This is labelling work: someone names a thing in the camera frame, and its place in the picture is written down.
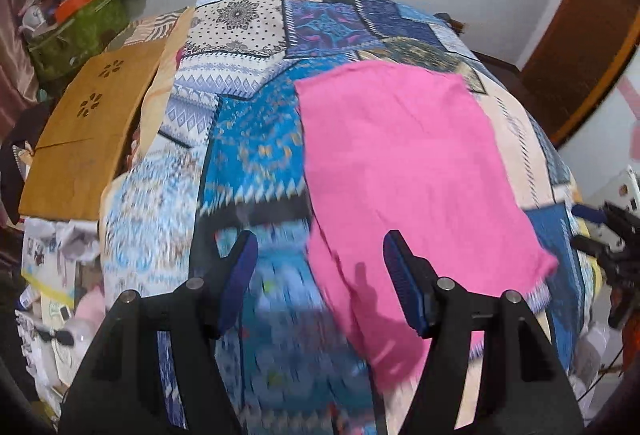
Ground striped brown curtain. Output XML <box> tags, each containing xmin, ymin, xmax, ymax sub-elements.
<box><xmin>0</xmin><ymin>0</ymin><xmax>42</xmax><ymax>141</ymax></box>

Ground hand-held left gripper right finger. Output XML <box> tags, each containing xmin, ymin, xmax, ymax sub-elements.
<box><xmin>382</xmin><ymin>230</ymin><xmax>586</xmax><ymax>435</ymax></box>

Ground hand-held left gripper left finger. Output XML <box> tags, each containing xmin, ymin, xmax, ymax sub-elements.
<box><xmin>57</xmin><ymin>230</ymin><xmax>261</xmax><ymax>435</ymax></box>

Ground green fabric bag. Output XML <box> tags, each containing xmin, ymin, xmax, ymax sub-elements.
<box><xmin>25</xmin><ymin>0</ymin><xmax>136</xmax><ymax>83</ymax></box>

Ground patchwork printed blanket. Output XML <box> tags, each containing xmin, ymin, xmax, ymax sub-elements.
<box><xmin>97</xmin><ymin>0</ymin><xmax>601</xmax><ymax>435</ymax></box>

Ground wooden lap desk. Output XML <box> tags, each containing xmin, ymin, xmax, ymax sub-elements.
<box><xmin>19</xmin><ymin>39</ymin><xmax>168</xmax><ymax>221</ymax></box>

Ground grey backpack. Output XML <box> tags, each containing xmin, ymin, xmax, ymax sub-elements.
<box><xmin>435</xmin><ymin>12</ymin><xmax>468</xmax><ymax>34</ymax></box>

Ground pink buttoned shirt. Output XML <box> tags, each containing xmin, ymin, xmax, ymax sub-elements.
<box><xmin>294</xmin><ymin>62</ymin><xmax>560</xmax><ymax>388</ymax></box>

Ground brown wooden door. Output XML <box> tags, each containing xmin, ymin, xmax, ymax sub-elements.
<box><xmin>520</xmin><ymin>0</ymin><xmax>640</xmax><ymax>147</ymax></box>

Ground dark clothes heap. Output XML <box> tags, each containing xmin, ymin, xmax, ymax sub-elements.
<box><xmin>0</xmin><ymin>105</ymin><xmax>42</xmax><ymax>227</ymax></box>

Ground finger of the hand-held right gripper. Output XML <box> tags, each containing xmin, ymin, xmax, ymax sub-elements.
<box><xmin>570</xmin><ymin>235</ymin><xmax>640</xmax><ymax>267</ymax></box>
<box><xmin>571</xmin><ymin>201</ymin><xmax>640</xmax><ymax>237</ymax></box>

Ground scattered papers and packets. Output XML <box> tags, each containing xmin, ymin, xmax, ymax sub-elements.
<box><xmin>15</xmin><ymin>215</ymin><xmax>107</xmax><ymax>408</ymax></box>

